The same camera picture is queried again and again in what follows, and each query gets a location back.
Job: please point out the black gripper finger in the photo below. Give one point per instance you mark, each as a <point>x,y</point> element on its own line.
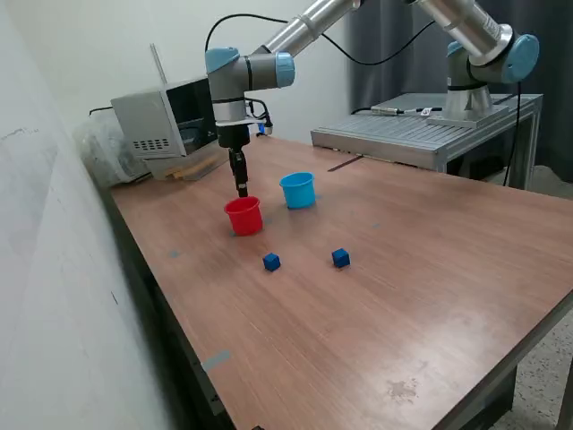
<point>231,161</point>
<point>242,174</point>

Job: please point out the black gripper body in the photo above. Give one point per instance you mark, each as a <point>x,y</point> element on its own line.
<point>233,136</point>

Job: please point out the blue cube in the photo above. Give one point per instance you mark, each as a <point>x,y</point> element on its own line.
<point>271,262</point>
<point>341,259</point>

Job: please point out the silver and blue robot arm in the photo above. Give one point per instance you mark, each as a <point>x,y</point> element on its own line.
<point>268,67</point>

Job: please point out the wooden slat riser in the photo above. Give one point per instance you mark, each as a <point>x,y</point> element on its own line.
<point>188,170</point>

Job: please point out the red plastic cup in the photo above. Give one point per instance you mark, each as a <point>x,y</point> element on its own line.
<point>244,221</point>

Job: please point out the blue plastic cup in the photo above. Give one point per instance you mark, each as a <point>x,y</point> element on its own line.
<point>299,192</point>

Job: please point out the silver microwave oven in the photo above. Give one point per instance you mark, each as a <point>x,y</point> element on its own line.
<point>147,116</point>

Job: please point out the dark tape strip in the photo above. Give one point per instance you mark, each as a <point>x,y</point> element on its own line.
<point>342,165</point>

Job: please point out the thin white rod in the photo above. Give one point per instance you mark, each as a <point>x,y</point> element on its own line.
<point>157,62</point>

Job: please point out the clear plastic bag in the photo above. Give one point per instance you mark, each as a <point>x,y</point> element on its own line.
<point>103,148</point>

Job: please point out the aluminium extrusion robot stand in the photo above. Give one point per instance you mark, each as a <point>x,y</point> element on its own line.
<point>403,130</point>

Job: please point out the dark grey curtain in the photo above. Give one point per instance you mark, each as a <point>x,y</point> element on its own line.
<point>403,80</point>

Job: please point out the long grey tape piece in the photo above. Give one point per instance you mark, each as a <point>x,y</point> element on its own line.
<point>216,360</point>

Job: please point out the white warning label tag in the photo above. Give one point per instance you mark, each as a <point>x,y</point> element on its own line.
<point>426,111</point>

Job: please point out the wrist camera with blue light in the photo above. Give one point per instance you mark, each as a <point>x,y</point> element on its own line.
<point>267,127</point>

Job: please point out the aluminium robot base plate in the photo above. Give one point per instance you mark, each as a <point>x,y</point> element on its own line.
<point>447,122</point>

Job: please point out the grey metal edge bracket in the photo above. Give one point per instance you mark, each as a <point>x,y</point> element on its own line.
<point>210,394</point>

